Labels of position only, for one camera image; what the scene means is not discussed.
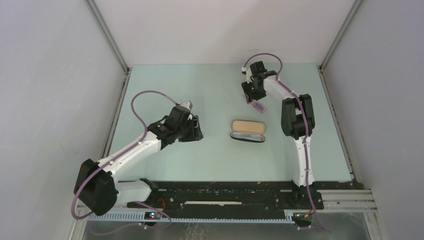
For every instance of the black glasses case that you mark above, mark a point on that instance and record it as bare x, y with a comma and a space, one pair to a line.
249, 127

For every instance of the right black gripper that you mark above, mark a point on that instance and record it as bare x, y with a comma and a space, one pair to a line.
246, 88

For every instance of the right aluminium frame post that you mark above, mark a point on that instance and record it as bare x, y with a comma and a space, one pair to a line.
341, 33

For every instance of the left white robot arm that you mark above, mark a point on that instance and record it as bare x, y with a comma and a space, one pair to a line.
99, 185

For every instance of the white cable duct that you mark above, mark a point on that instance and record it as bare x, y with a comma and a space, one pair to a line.
150, 216

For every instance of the aluminium frame post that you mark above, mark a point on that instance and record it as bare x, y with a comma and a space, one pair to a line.
341, 33
105, 30

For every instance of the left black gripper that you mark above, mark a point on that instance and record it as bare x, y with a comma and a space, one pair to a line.
195, 134

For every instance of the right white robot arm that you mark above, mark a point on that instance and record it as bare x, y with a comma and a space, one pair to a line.
297, 114

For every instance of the left aluminium frame post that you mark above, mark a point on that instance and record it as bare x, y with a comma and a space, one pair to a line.
105, 30

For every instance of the pink sunglasses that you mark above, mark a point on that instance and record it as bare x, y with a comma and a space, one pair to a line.
256, 105

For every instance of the light blue cleaning cloth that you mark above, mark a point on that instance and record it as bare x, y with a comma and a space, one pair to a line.
253, 138

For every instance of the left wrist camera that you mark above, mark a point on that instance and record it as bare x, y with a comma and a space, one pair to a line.
187, 104

